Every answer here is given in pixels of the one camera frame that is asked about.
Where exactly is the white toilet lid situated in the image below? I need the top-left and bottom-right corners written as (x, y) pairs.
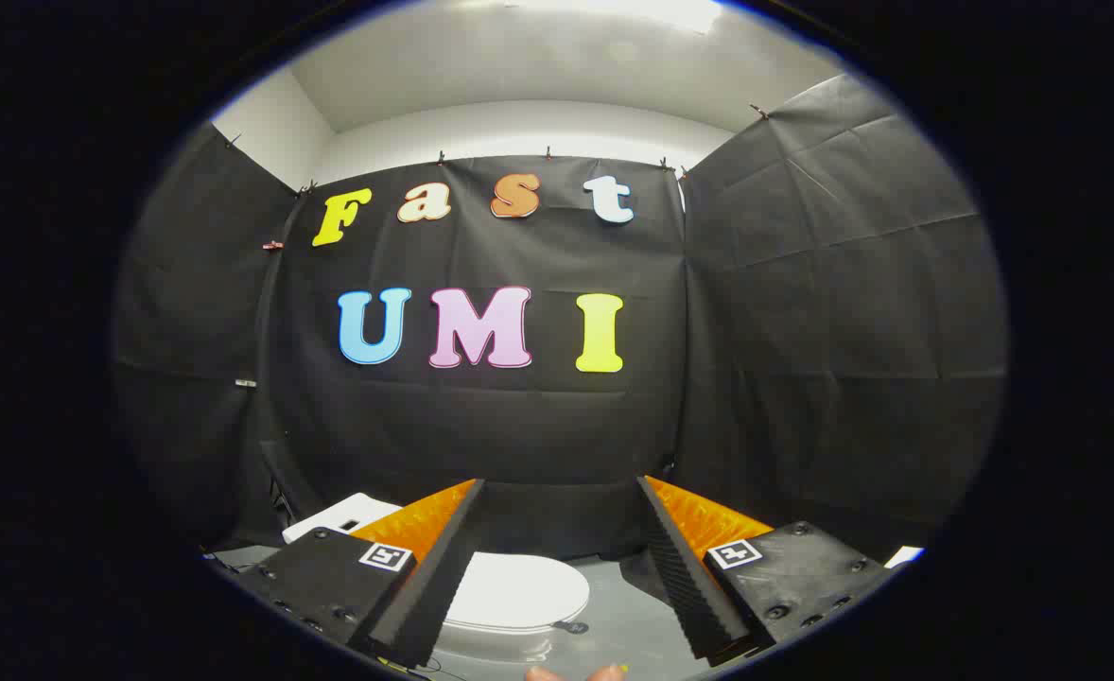
top-left (443, 552), bottom-right (592, 636)

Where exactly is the white toilet tank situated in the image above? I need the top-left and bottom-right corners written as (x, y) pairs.
top-left (280, 492), bottom-right (404, 546)

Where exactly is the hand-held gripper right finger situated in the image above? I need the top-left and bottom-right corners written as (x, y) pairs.
top-left (635, 475), bottom-right (896, 664)

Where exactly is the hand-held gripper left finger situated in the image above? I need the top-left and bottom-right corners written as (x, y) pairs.
top-left (234, 478), bottom-right (486, 670)

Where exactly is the black backdrop cloth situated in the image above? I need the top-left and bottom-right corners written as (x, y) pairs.
top-left (111, 73), bottom-right (1009, 573)

